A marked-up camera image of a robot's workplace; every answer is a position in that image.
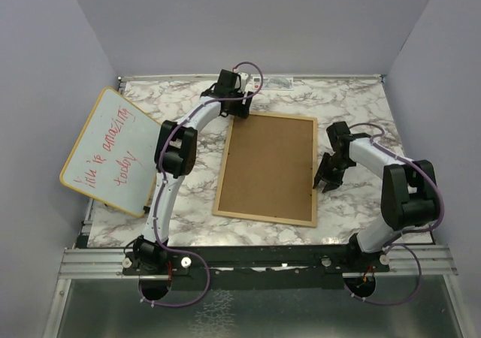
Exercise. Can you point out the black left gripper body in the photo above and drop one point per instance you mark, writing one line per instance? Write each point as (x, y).
(234, 107)

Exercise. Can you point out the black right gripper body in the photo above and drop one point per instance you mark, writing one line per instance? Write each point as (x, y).
(332, 169)

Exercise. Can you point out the light wooden picture frame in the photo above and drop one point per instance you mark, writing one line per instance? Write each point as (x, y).
(221, 210)

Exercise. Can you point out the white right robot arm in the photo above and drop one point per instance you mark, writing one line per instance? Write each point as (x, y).
(410, 202)

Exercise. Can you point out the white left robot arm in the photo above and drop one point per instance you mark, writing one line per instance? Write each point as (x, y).
(175, 157)

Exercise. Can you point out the white sticker label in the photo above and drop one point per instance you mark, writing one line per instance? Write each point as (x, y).
(273, 83)

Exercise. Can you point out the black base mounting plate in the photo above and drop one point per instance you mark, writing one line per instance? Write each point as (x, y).
(251, 267)

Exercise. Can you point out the yellow-rimmed whiteboard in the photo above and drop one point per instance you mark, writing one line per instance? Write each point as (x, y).
(112, 159)

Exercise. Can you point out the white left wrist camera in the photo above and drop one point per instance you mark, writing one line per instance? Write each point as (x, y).
(245, 78)

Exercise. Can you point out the aluminium back rail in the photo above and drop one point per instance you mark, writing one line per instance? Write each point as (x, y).
(195, 77)

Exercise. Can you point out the aluminium rail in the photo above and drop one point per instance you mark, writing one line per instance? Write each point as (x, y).
(435, 260)
(195, 77)

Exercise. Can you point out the aluminium front rail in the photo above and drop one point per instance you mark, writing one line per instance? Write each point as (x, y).
(435, 260)

